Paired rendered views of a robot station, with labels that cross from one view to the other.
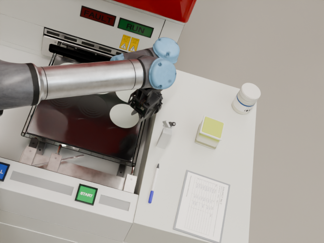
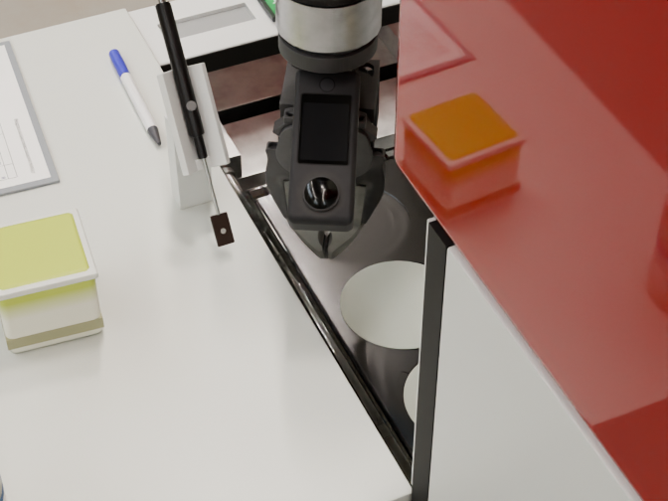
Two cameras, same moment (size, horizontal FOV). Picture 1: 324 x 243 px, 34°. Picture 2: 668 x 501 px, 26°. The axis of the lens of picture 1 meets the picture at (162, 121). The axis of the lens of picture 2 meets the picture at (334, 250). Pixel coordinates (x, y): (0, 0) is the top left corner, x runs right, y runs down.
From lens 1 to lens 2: 1.95 m
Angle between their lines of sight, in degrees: 83
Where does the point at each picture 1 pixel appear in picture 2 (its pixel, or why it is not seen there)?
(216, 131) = (14, 243)
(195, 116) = (142, 364)
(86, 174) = not seen: hidden behind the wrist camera
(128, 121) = (369, 294)
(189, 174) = (41, 171)
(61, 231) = not seen: hidden behind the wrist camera
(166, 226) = (32, 39)
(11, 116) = not seen: outside the picture
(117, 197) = (208, 34)
